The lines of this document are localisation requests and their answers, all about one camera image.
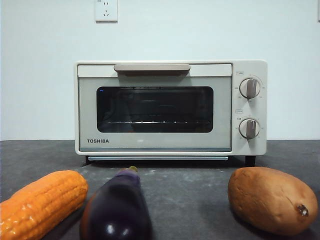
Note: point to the beige oven knob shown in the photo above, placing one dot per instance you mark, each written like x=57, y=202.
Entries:
x=249, y=128
x=250, y=88

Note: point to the cream Toshiba toaster oven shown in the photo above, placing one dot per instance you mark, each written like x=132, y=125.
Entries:
x=250, y=67

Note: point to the purple eggplant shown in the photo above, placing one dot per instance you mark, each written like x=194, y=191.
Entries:
x=117, y=207

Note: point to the silver oven crumb tray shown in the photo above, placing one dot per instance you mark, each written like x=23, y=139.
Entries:
x=157, y=158

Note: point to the brown sweet potato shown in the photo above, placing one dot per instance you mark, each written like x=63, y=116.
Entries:
x=270, y=200

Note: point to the white wall socket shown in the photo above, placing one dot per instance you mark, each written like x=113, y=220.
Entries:
x=106, y=12

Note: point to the black oven foot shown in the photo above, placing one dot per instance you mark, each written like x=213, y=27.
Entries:
x=86, y=160
x=250, y=161

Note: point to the orange corn cob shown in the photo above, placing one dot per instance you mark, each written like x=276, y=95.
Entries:
x=42, y=202

